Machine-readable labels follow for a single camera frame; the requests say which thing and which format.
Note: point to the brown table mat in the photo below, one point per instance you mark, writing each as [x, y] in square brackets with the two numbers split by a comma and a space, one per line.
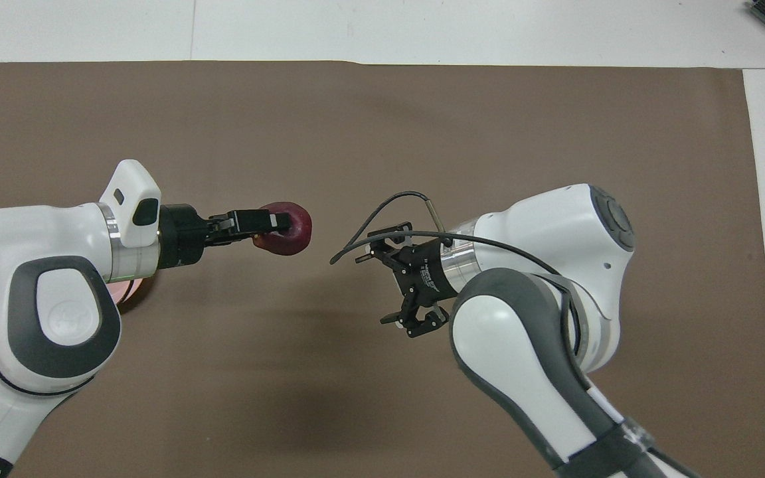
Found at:
[369, 133]

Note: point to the pink plate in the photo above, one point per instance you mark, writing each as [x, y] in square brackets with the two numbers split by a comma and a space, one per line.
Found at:
[133, 295]

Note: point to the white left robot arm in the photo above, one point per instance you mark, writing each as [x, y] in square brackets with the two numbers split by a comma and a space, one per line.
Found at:
[44, 299]

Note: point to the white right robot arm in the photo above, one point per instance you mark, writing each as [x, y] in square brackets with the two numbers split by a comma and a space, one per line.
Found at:
[542, 318]

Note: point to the dark red apple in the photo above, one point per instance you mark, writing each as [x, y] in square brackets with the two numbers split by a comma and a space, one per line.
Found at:
[293, 238]

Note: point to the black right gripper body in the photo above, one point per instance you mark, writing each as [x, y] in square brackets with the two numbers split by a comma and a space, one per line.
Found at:
[425, 275]

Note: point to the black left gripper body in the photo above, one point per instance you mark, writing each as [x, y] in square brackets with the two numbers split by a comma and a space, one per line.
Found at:
[180, 236]

